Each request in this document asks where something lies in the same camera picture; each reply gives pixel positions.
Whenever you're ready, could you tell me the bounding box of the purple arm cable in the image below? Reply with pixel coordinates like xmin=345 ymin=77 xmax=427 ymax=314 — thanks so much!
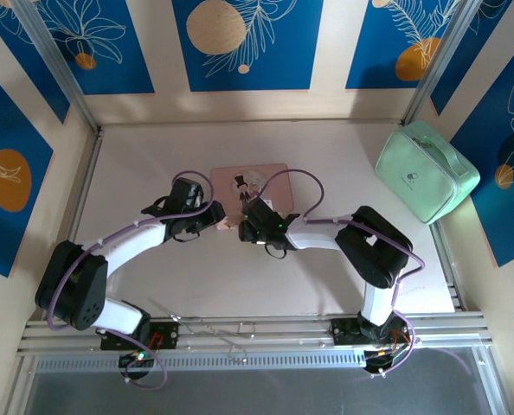
xmin=45 ymin=169 xmax=218 ymax=391
xmin=260 ymin=169 xmax=427 ymax=381

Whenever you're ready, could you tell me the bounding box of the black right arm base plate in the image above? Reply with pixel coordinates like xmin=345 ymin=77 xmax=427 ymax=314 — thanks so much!
xmin=329 ymin=317 xmax=416 ymax=348

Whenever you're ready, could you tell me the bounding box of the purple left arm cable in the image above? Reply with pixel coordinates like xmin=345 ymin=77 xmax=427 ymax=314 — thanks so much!
xmin=45 ymin=169 xmax=218 ymax=391

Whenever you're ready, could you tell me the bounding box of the aluminium frame post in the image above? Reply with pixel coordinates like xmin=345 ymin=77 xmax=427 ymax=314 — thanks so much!
xmin=402 ymin=0 xmax=483 ymax=126
xmin=12 ymin=0 xmax=102 ymax=133

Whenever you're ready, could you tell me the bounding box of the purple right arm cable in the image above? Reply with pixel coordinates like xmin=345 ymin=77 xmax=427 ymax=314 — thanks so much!
xmin=260 ymin=169 xmax=427 ymax=381

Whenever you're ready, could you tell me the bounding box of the aluminium side rail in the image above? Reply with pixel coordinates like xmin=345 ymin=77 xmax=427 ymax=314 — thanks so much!
xmin=42 ymin=128 xmax=106 ymax=322
xmin=429 ymin=222 xmax=468 ymax=312

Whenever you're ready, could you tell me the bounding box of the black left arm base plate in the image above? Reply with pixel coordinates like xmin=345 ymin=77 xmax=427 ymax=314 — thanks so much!
xmin=100 ymin=321 xmax=181 ymax=352

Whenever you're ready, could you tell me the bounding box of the aluminium front rail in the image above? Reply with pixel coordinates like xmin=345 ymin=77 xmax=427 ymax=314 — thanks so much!
xmin=16 ymin=310 xmax=495 ymax=358

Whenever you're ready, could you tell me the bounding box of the mint green zipper bag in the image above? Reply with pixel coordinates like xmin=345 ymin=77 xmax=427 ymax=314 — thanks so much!
xmin=376 ymin=120 xmax=482 ymax=225

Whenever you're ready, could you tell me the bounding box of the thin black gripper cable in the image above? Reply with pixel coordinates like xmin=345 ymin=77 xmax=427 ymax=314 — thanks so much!
xmin=263 ymin=241 xmax=289 ymax=260

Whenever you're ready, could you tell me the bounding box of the slotted grey cable duct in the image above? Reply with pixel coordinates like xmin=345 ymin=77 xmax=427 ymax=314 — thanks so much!
xmin=31 ymin=348 xmax=370 ymax=374

